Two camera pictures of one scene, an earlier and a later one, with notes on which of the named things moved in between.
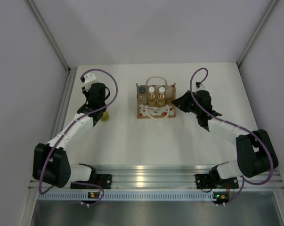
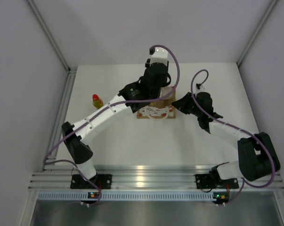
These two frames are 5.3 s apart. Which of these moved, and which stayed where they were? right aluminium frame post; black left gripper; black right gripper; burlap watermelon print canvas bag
Moved: black left gripper
Stayed: black right gripper; right aluminium frame post; burlap watermelon print canvas bag
